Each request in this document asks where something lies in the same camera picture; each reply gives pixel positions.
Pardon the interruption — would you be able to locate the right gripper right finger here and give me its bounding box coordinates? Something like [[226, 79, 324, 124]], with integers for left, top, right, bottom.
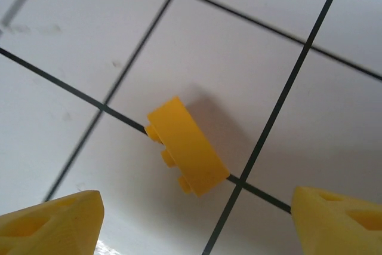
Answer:
[[291, 186, 382, 255]]

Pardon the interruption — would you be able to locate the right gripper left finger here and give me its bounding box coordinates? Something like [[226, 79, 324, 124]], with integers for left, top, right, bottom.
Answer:
[[0, 189, 105, 255]]

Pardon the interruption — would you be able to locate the long yellow lego brick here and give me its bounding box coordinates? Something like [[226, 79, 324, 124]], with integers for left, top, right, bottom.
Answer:
[[144, 96, 231, 198]]

